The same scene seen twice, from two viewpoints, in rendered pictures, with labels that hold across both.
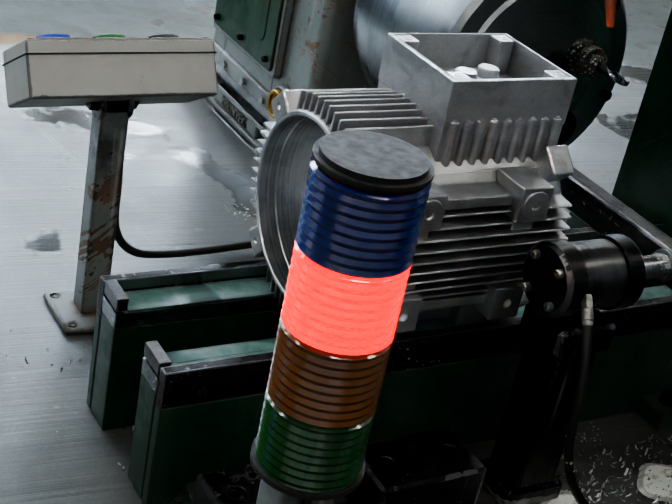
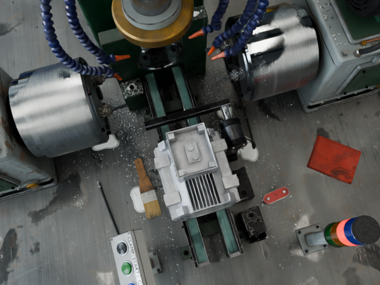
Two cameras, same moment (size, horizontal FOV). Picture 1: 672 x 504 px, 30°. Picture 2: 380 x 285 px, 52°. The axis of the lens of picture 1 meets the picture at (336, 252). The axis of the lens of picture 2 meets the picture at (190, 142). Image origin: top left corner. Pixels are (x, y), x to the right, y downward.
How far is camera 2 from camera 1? 1.07 m
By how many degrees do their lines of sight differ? 57
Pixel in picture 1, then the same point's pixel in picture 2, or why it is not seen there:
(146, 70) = (143, 255)
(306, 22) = (20, 172)
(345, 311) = not seen: hidden behind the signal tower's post
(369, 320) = not seen: hidden behind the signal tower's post
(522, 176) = (219, 146)
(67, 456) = (219, 273)
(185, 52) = (136, 241)
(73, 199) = (73, 266)
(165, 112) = not seen: outside the picture
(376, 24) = (59, 152)
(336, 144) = (364, 238)
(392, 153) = (365, 225)
